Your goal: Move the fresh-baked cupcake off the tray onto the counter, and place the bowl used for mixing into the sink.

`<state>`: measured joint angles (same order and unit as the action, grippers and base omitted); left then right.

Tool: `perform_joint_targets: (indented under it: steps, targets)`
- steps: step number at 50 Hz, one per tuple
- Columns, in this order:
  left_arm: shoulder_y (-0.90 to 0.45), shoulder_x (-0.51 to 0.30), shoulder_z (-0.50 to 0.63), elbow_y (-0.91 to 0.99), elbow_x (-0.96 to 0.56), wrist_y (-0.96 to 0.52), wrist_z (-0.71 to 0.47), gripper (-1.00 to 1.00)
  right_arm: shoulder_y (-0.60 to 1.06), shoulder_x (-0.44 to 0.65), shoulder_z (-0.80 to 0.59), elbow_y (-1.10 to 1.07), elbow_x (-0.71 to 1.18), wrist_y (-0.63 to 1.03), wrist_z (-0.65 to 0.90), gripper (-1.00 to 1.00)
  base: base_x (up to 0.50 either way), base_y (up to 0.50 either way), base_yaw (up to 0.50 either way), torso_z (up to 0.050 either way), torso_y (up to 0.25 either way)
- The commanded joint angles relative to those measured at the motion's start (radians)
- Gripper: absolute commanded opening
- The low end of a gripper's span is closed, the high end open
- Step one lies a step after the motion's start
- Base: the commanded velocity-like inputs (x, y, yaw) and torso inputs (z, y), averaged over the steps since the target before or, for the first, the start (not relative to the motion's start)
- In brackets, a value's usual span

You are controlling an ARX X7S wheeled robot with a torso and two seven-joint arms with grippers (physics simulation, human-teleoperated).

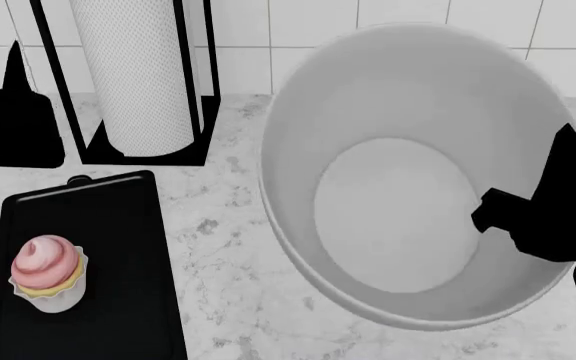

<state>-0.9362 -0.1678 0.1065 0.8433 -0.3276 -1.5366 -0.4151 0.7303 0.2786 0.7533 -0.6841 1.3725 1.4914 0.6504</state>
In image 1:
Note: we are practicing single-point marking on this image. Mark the pink frosted cupcake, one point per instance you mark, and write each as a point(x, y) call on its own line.
point(48, 270)

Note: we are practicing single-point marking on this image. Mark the white mixing bowl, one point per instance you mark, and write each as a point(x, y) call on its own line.
point(393, 112)

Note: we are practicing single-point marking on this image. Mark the black countertop appliance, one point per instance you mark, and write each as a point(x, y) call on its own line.
point(13, 127)

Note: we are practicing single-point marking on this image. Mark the black baking tray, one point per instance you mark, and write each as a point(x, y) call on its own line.
point(118, 262)

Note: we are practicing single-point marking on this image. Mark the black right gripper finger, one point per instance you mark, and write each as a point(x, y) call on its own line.
point(553, 210)

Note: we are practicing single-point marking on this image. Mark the white paper towel roll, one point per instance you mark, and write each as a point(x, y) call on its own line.
point(133, 75)

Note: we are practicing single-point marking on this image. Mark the black paper towel holder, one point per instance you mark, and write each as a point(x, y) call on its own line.
point(203, 123)

